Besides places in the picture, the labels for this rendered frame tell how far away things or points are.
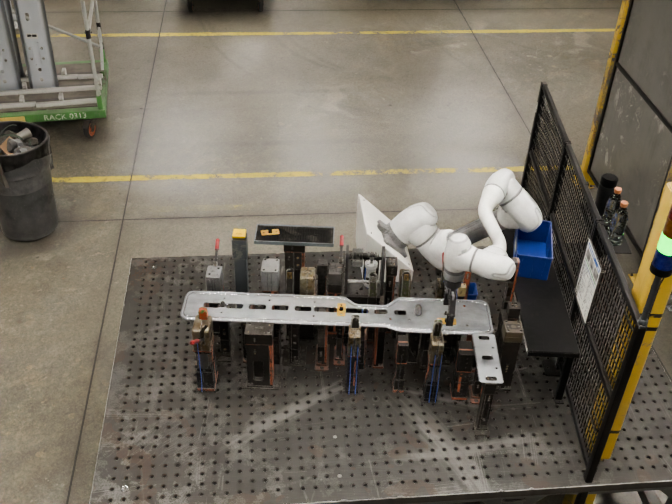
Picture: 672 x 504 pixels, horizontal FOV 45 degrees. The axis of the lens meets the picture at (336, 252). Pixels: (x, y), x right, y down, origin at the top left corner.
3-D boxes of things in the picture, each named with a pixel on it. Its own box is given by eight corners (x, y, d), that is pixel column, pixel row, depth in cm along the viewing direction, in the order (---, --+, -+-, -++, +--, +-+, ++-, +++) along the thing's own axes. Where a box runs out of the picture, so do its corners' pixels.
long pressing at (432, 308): (177, 324, 353) (177, 321, 352) (186, 290, 371) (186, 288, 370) (494, 336, 353) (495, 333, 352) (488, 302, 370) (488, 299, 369)
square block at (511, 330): (493, 390, 366) (505, 332, 344) (490, 377, 372) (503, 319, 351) (510, 391, 366) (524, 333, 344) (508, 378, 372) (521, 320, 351)
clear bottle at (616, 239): (607, 246, 333) (618, 206, 320) (603, 237, 338) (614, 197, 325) (622, 247, 332) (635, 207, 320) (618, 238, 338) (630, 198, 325)
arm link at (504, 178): (496, 178, 361) (515, 200, 363) (509, 157, 373) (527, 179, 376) (475, 190, 370) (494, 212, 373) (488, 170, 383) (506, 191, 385)
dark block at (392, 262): (381, 333, 394) (387, 265, 369) (380, 323, 400) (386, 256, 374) (391, 333, 394) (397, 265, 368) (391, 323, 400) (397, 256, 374)
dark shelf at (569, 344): (527, 356, 342) (528, 351, 340) (498, 231, 413) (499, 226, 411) (579, 358, 341) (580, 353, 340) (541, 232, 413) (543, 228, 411)
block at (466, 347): (448, 401, 360) (456, 356, 343) (446, 382, 369) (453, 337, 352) (470, 402, 360) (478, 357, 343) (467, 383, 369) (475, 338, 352)
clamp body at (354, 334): (341, 395, 361) (343, 339, 340) (341, 375, 371) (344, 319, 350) (361, 396, 361) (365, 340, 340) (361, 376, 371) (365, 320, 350)
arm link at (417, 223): (390, 216, 431) (422, 191, 423) (413, 241, 434) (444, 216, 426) (387, 227, 416) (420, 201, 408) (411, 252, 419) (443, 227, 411)
